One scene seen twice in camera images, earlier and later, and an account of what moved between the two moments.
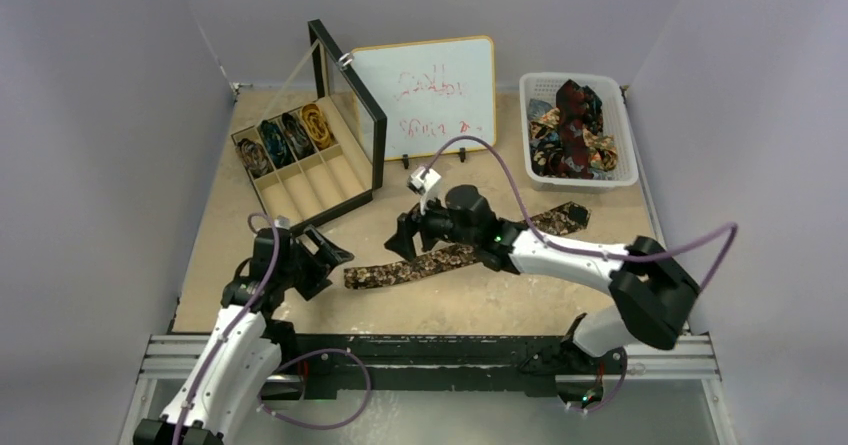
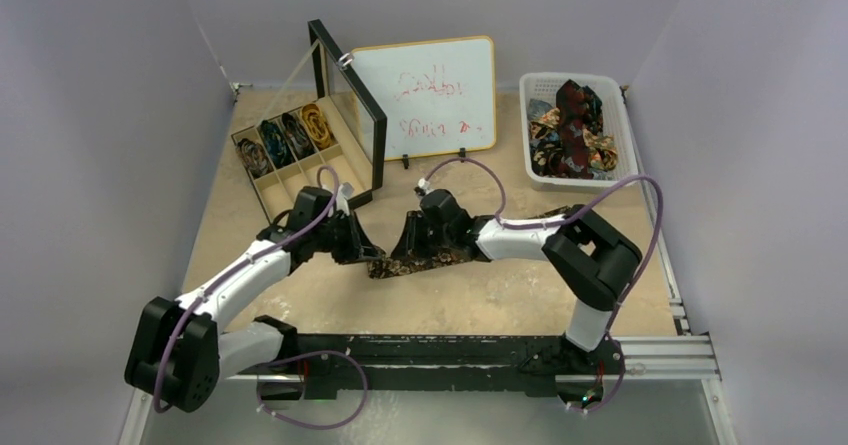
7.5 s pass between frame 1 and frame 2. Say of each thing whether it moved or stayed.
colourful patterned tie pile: stayed
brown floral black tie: moved
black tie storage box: stayed
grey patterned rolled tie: stayed
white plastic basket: stayed
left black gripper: moved
